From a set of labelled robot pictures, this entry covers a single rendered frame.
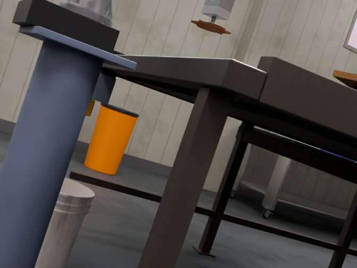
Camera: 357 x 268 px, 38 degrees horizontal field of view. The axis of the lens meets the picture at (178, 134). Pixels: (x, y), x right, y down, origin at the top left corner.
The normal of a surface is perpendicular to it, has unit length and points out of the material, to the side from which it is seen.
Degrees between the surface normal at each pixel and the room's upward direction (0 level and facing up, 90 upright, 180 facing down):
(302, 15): 90
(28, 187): 90
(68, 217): 93
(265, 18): 90
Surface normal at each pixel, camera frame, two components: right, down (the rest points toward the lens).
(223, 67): -0.89, -0.29
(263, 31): 0.43, 0.19
